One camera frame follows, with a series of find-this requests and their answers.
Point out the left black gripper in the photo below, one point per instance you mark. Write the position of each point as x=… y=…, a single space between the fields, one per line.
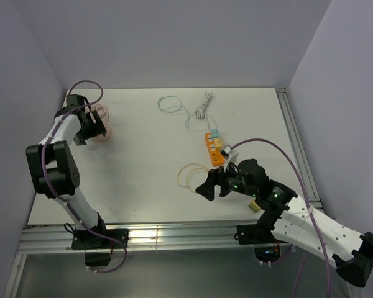
x=97 y=128

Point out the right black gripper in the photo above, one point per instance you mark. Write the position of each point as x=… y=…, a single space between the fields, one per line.
x=207 y=189

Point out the orange power strip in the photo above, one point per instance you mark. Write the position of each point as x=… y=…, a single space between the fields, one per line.
x=214 y=152

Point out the pink round power socket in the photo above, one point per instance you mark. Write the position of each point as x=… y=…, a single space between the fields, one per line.
x=104 y=115

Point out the dark yellow plug adapter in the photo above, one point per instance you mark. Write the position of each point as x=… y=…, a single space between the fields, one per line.
x=254 y=207

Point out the teal plug adapter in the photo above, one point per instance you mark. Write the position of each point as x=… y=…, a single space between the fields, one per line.
x=214 y=133

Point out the pink plug adapter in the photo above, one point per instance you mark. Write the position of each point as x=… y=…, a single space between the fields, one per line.
x=93 y=116

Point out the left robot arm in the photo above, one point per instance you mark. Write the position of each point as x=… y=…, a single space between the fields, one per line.
x=53 y=169

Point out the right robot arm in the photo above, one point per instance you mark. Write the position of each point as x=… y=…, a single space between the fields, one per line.
x=287 y=218

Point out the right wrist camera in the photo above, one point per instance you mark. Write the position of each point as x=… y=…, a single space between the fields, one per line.
x=230 y=156

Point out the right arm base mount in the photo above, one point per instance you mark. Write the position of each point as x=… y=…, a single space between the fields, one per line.
x=266 y=247

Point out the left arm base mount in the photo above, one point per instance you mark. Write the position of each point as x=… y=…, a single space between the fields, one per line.
x=98 y=251

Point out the aluminium front rail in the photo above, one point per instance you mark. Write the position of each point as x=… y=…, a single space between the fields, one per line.
x=53 y=239

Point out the aluminium side rail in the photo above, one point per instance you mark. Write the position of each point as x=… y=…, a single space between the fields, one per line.
x=295 y=139

